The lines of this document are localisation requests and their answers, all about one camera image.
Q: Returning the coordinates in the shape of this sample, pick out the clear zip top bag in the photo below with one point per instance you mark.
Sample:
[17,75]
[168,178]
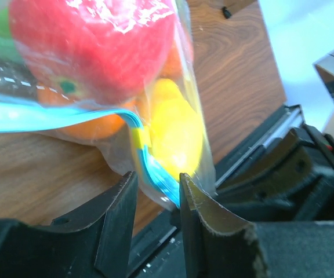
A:
[130,148]

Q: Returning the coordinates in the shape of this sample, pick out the fake orange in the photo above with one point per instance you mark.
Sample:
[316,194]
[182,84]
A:
[146,104]

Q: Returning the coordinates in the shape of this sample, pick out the yellow fake mango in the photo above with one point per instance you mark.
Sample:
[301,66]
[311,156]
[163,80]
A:
[176,130]

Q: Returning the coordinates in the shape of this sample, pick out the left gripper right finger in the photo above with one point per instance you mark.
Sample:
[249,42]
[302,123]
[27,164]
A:
[218,243]

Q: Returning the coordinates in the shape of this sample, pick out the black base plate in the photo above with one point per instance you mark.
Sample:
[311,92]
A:
[284,172]

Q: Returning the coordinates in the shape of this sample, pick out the red fake apple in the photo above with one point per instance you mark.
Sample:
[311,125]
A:
[104,50]

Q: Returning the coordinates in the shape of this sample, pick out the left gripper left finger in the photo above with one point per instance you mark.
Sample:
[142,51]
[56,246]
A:
[92,240]

